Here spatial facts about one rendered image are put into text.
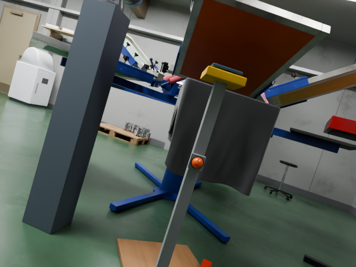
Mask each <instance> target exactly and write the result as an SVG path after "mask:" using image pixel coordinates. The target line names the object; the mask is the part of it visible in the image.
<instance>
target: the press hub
mask: <svg viewBox="0 0 356 267"><path fill-rule="evenodd" d="M183 178H184V177H183V176H180V175H177V174H174V173H172V172H170V171H169V170H168V168H167V167H166V170H165V174H164V177H163V180H162V183H161V187H155V188H154V189H153V191H154V192H155V191H159V190H165V191H167V192H168V193H167V196H164V197H163V198H165V199H168V200H172V201H175V200H174V199H173V198H172V197H171V196H172V193H176V194H178V193H179V190H180V187H181V184H182V181H183Z"/></svg>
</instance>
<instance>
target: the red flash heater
mask: <svg viewBox="0 0 356 267"><path fill-rule="evenodd" d="M323 133H326V134H329V135H333V136H337V137H341V138H345V139H349V140H353V141H356V121H354V120H350V119H346V118H341V117H337V116H334V115H333V116H332V117H331V118H330V119H329V120H328V122H327V123H326V126H325V129H324V131H323Z"/></svg>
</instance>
